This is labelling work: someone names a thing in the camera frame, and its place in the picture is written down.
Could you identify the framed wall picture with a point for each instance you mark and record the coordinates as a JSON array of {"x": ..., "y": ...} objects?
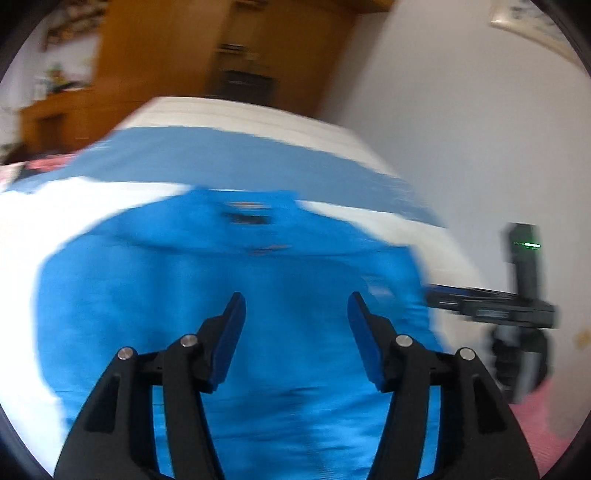
[{"x": 531, "y": 23}]

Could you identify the wooden wardrobe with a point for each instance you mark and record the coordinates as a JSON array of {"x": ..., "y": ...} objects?
[{"x": 161, "y": 46}]

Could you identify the person's right hand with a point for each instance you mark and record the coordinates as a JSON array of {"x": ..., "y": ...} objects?
[{"x": 517, "y": 364}]

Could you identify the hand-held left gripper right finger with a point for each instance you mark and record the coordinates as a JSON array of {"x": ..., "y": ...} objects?
[{"x": 364, "y": 341}]

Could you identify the pink floral quilt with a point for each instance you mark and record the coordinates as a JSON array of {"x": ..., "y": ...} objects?
[{"x": 41, "y": 165}]

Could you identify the blue puffer jacket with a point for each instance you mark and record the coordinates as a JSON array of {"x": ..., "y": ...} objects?
[{"x": 184, "y": 277}]

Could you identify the colourful desk clutter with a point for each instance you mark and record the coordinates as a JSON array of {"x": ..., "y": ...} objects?
[{"x": 55, "y": 81}]

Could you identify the black case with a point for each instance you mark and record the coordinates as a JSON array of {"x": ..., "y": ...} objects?
[{"x": 247, "y": 85}]

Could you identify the pink cloth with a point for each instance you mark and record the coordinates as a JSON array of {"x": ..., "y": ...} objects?
[{"x": 540, "y": 417}]

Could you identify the wooden desk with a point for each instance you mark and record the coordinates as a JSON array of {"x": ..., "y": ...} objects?
[{"x": 51, "y": 120}]

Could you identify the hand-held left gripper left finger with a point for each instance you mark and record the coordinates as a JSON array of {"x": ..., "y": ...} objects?
[{"x": 228, "y": 341}]

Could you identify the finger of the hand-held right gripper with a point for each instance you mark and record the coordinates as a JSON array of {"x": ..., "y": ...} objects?
[{"x": 452, "y": 297}]

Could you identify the bed with blue-white cover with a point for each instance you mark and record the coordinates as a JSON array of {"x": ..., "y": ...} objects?
[{"x": 231, "y": 152}]

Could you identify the wooden wall bookshelf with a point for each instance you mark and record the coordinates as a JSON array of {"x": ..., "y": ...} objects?
[{"x": 69, "y": 25}]

